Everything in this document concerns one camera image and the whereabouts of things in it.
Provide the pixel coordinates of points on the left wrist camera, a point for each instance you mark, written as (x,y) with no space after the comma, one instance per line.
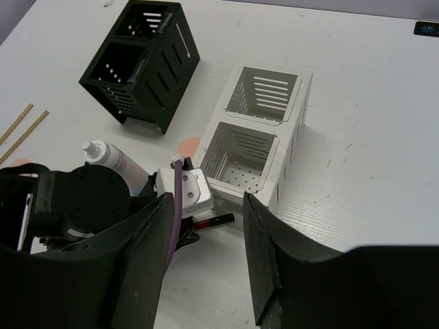
(196,192)

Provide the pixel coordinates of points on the right blue table sticker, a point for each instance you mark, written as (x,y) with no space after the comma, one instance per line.
(426,28)

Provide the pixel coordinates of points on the white slotted organizer box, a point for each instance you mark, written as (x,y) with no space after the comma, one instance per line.
(248,145)

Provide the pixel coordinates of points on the white lotion bottle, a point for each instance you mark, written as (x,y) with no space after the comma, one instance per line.
(108,155)

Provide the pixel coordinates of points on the peach makeup sponge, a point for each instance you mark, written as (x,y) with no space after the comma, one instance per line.
(188,147)
(20,161)

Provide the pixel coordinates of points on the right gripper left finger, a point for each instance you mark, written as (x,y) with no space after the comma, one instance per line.
(111,280)

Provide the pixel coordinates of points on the right peach makeup sponge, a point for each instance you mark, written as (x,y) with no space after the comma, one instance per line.
(188,147)

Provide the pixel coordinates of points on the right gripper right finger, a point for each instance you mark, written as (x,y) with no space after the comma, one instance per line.
(297,282)

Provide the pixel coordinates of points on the red lip gloss tube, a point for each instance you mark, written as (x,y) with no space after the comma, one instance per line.
(215,221)

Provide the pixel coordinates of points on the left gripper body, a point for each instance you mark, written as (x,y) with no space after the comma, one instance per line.
(187,235)

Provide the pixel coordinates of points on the wooden stick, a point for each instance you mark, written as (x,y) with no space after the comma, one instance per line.
(25,135)
(16,122)

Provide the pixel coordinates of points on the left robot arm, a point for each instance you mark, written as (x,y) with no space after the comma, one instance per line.
(65,207)

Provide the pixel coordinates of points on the left peach makeup sponge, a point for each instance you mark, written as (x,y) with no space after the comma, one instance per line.
(20,161)

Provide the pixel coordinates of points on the black slotted organizer box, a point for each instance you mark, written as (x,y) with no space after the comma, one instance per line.
(144,65)

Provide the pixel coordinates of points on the right wooden stick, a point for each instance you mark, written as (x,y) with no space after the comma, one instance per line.
(25,135)

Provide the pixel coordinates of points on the left wooden stick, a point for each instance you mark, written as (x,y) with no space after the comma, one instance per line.
(16,122)

